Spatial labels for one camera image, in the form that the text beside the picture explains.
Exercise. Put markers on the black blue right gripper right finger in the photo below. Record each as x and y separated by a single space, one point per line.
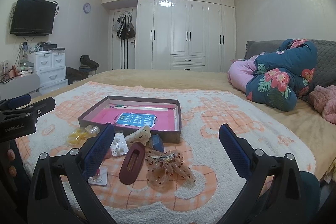
275 191

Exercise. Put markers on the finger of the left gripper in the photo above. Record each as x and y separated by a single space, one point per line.
37 109
14 103

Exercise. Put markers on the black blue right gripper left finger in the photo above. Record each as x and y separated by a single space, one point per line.
48 202

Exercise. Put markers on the yellow hair clip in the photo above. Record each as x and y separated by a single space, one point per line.
79 136

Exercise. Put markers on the maroon oval hair clip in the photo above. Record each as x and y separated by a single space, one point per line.
132 164

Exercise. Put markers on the cream claw hair clip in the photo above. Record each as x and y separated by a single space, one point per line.
142 135

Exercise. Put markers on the beige beaded bow hair clip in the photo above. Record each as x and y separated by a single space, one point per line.
161 166

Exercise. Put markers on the small blue jewelry box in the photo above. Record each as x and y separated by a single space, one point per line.
156 143

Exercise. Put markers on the person's left hand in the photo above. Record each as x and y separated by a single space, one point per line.
11 156

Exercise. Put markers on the grey chair back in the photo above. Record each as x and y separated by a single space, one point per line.
19 86

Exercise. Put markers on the white drawer cabinet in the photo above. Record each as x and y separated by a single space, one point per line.
50 66

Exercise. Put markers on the pearl flower hair accessory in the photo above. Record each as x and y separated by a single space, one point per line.
92 130

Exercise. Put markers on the black set-top box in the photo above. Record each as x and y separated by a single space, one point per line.
44 46

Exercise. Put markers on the pile of dark clothes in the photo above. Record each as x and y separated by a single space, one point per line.
86 67

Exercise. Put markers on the white earrings in plastic bag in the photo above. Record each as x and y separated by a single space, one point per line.
119 146

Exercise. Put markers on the tan bed sheet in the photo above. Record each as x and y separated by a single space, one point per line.
304 121

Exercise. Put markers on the pink fluffy pillow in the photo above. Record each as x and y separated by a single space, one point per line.
324 101

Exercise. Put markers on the floral blue folded quilt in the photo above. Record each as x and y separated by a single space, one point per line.
283 76

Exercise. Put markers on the pink book with blue label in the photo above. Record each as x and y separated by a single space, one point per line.
156 117

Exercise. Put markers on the bags hanging on door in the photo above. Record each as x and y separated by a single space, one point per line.
124 27

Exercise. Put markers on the grey quilted headboard cover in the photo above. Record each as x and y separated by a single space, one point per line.
325 70

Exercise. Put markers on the brown cardboard box tray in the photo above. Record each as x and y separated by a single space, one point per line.
166 136

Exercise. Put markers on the white glossy wardrobe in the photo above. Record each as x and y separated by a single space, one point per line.
186 35

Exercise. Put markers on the black wall television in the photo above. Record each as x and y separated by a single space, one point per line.
33 18

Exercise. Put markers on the purple wall clock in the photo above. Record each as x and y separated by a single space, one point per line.
86 8

